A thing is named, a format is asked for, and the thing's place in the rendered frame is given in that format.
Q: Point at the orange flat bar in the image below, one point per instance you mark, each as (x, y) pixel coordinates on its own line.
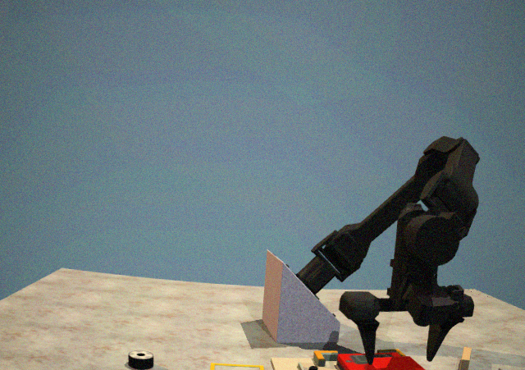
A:
(465, 358)

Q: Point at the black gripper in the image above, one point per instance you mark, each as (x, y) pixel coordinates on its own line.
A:
(363, 307)

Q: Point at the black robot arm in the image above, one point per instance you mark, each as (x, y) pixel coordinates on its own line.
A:
(443, 181)

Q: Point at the black toy tyre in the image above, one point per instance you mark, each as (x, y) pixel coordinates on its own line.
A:
(140, 359)

